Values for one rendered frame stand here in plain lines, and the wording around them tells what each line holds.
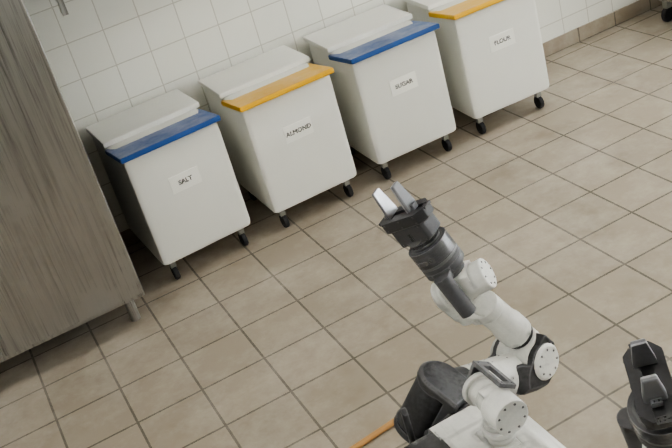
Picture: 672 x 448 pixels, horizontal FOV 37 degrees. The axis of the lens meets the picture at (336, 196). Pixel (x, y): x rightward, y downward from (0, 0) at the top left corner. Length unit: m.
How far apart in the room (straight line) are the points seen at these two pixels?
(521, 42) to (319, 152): 1.33
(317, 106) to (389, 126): 0.46
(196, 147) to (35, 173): 0.86
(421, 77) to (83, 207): 1.94
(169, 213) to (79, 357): 0.82
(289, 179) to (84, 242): 1.16
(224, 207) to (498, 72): 1.72
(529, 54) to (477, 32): 0.38
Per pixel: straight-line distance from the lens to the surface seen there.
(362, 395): 4.09
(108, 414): 4.55
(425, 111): 5.52
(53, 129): 4.55
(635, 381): 1.45
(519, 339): 2.13
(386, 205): 1.95
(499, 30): 5.67
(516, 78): 5.80
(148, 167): 4.97
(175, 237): 5.14
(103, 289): 4.86
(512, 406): 1.73
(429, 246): 1.94
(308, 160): 5.27
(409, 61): 5.40
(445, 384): 1.96
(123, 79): 5.53
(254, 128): 5.10
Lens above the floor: 2.52
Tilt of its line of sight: 27 degrees down
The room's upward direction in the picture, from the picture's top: 16 degrees counter-clockwise
